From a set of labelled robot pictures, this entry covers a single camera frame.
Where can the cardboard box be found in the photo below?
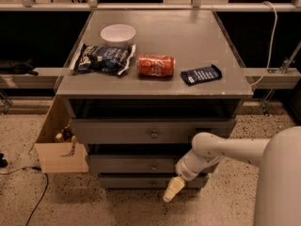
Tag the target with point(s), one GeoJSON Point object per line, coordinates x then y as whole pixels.
{"type": "Point", "coordinates": [51, 153]}

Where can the grey wooden drawer cabinet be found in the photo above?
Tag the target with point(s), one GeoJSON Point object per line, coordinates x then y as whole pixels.
{"type": "Point", "coordinates": [195, 40]}

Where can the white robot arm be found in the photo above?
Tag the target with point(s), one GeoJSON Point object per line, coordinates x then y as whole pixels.
{"type": "Point", "coordinates": [278, 194]}

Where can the items inside cardboard box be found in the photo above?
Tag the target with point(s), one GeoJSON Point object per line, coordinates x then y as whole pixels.
{"type": "Point", "coordinates": [64, 136]}

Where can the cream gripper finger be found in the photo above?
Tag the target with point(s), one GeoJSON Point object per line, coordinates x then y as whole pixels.
{"type": "Point", "coordinates": [175, 185]}

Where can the grey drawer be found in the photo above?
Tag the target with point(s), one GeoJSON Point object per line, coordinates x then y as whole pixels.
{"type": "Point", "coordinates": [117, 163]}
{"type": "Point", "coordinates": [118, 131]}
{"type": "Point", "coordinates": [137, 181]}

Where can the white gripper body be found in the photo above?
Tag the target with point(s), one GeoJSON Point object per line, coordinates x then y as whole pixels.
{"type": "Point", "coordinates": [185, 170]}

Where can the blue chip bag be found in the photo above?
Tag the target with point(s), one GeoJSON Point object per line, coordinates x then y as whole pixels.
{"type": "Point", "coordinates": [113, 60]}

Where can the white bowl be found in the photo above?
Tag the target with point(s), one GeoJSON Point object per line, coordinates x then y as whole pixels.
{"type": "Point", "coordinates": [118, 35]}

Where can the grey bottom drawer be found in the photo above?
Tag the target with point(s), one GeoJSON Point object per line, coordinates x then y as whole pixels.
{"type": "Point", "coordinates": [137, 181]}

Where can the grey top drawer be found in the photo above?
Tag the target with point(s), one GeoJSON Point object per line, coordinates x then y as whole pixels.
{"type": "Point", "coordinates": [118, 131]}

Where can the dark blue snack bar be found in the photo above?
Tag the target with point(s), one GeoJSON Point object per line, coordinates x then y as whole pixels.
{"type": "Point", "coordinates": [201, 75]}

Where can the red soda can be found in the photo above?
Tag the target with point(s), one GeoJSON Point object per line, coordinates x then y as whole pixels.
{"type": "Point", "coordinates": [155, 65]}

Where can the black object on ledge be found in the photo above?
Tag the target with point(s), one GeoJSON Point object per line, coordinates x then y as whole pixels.
{"type": "Point", "coordinates": [17, 67]}

